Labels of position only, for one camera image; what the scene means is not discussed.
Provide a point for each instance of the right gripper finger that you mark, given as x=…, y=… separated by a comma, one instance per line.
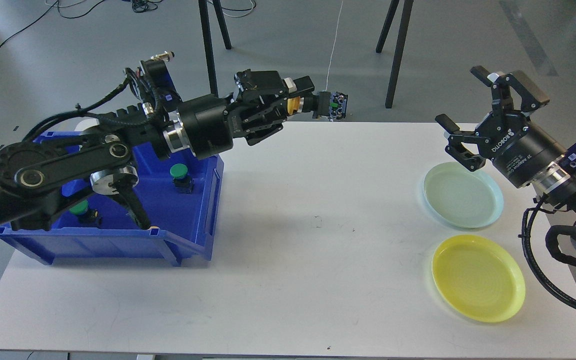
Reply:
x=456, y=139
x=511, y=92

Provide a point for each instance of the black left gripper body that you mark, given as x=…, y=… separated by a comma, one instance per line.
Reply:
x=208, y=125

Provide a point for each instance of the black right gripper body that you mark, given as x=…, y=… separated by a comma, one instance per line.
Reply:
x=518, y=148

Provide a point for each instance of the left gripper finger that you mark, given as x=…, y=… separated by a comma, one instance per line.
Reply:
x=250, y=85
x=256, y=131

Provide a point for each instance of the yellow push button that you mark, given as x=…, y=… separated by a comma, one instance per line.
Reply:
x=332, y=105

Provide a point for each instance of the green push button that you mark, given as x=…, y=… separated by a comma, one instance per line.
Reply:
x=86, y=215
x=182, y=180

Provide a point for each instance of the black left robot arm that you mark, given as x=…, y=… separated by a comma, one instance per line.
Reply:
x=71, y=155

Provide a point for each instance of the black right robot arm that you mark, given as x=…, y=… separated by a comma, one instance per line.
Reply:
x=557, y=184

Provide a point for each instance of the light green plate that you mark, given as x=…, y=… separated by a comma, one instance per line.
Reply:
x=461, y=198

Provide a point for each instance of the yellow plate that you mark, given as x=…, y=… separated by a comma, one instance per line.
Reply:
x=478, y=278

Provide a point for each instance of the blue plastic bin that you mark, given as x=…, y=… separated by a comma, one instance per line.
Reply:
x=187, y=222

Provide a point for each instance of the right black tripod legs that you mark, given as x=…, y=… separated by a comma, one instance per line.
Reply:
x=403, y=29

